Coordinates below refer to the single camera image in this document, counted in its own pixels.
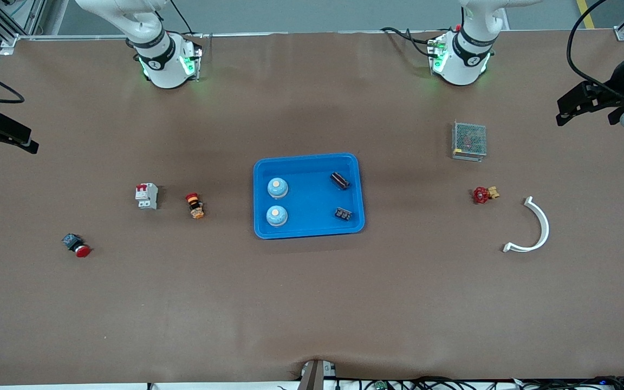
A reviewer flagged brown table mat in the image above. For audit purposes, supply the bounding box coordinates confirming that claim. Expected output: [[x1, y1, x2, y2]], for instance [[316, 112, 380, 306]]
[[0, 30, 624, 386]]

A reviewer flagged blue plastic tray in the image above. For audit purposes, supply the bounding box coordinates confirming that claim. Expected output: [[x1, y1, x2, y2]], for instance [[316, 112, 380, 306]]
[[253, 153, 366, 240]]

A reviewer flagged white red circuit breaker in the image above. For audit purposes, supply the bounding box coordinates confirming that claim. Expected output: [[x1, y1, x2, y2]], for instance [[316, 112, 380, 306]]
[[135, 183, 159, 210]]

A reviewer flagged orange red emergency stop switch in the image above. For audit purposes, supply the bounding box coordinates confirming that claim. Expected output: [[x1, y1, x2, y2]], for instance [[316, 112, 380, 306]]
[[185, 192, 205, 219]]

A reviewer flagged black arm base cable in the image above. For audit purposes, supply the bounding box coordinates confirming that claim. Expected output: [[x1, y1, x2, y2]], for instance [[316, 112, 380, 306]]
[[168, 0, 194, 36], [381, 26, 443, 59]]

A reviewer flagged white curved pipe clamp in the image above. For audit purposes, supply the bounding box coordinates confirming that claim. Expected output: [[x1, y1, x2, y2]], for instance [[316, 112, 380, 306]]
[[502, 196, 550, 254]]

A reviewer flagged red mushroom push button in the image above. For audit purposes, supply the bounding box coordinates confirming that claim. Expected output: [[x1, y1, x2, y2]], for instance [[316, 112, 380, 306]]
[[62, 233, 92, 258]]

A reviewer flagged black cable bundle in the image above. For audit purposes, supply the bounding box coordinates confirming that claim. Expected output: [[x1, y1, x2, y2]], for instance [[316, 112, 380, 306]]
[[339, 375, 624, 390]]

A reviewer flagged brown camera mount bracket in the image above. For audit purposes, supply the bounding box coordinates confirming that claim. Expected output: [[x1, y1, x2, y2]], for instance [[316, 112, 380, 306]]
[[297, 359, 339, 390]]

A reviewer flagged metal mesh power supply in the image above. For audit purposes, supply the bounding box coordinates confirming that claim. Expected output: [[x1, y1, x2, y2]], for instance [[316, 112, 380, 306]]
[[451, 121, 488, 162]]

